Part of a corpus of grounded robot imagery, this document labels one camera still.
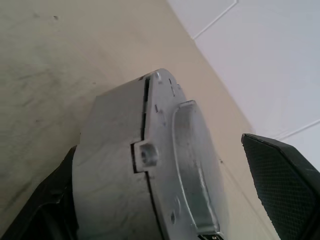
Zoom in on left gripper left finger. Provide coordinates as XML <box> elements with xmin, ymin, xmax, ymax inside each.
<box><xmin>0</xmin><ymin>146</ymin><xmax>80</xmax><ymax>240</ymax></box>

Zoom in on motor stator housing copper coils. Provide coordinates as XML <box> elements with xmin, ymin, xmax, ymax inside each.
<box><xmin>71</xmin><ymin>67</ymin><xmax>222</xmax><ymax>240</ymax></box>

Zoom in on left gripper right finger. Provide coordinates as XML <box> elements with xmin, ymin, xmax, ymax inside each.
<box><xmin>240</xmin><ymin>133</ymin><xmax>320</xmax><ymax>240</ymax></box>

